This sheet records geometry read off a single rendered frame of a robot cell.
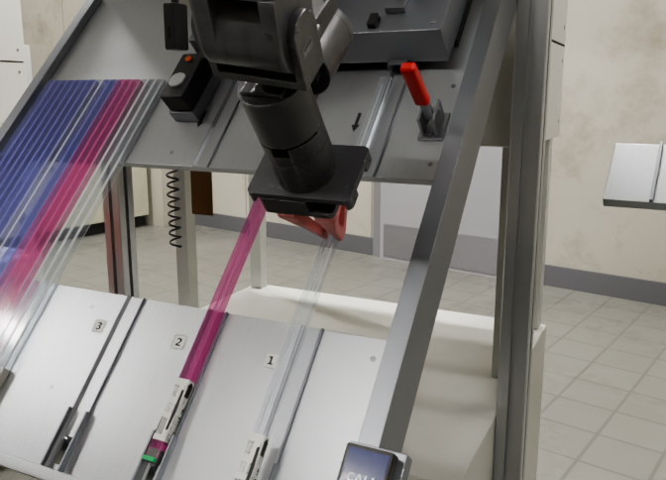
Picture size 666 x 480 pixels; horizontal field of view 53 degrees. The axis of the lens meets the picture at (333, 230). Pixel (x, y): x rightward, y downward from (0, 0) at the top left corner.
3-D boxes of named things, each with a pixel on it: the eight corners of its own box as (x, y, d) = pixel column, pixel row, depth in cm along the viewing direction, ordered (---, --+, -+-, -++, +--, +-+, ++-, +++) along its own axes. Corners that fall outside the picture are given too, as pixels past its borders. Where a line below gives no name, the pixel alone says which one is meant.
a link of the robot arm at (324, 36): (183, 17, 48) (291, 30, 45) (251, -73, 54) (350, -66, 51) (230, 133, 58) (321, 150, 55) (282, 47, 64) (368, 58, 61)
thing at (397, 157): (446, 206, 73) (436, 179, 69) (23, 175, 102) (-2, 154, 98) (502, -3, 88) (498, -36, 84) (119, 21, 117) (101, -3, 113)
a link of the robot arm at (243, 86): (219, 93, 52) (283, 98, 50) (257, 37, 56) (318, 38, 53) (250, 155, 57) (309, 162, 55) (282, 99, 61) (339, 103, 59)
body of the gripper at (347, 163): (277, 154, 66) (251, 97, 61) (375, 160, 62) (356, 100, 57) (252, 204, 63) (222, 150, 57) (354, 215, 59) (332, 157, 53)
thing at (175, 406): (161, 466, 62) (153, 461, 61) (149, 462, 63) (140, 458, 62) (327, 63, 85) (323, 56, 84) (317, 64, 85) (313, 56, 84)
